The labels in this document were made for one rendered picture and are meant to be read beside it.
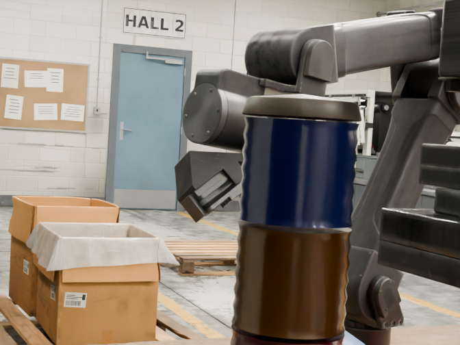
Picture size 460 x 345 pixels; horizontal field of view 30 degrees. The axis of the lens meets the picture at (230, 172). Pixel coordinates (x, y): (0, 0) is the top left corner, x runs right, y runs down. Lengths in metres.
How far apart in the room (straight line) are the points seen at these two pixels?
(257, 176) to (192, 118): 0.53
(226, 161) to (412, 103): 0.30
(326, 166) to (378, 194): 0.70
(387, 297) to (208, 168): 0.27
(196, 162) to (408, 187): 0.30
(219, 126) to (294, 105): 0.51
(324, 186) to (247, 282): 0.04
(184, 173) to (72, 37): 10.71
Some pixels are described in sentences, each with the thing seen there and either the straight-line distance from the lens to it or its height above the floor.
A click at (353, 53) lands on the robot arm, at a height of 1.27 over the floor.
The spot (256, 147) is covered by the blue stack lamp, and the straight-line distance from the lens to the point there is 0.27.
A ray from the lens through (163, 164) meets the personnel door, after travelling 11.76.
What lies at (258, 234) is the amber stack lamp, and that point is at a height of 1.15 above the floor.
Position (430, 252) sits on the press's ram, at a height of 1.12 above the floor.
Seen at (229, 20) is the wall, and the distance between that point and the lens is 12.13.
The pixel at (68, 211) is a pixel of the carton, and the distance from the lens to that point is 4.57.
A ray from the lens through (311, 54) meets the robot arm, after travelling 0.82.
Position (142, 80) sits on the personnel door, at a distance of 11.66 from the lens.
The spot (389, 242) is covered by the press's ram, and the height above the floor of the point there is 1.12.
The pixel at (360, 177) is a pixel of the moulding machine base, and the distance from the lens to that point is 9.55.
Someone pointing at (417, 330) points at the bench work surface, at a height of 0.90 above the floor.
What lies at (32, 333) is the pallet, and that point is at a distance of 4.30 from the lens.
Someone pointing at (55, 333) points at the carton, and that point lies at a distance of 4.07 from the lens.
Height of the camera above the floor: 1.19
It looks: 3 degrees down
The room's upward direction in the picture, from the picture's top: 4 degrees clockwise
